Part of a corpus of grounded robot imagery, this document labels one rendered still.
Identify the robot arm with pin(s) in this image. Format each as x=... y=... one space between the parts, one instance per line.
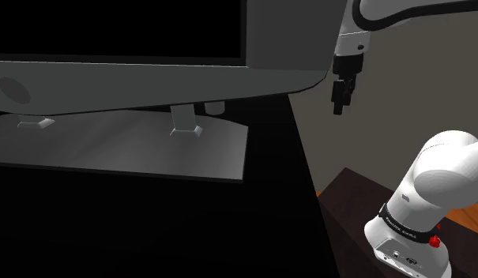
x=435 y=184

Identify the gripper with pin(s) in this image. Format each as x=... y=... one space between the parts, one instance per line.
x=348 y=63

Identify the black desk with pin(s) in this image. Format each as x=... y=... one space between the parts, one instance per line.
x=146 y=231

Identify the grey computer monitor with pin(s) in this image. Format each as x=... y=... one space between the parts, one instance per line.
x=146 y=84

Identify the small grey cylinder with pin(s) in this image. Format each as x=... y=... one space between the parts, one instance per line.
x=214 y=108

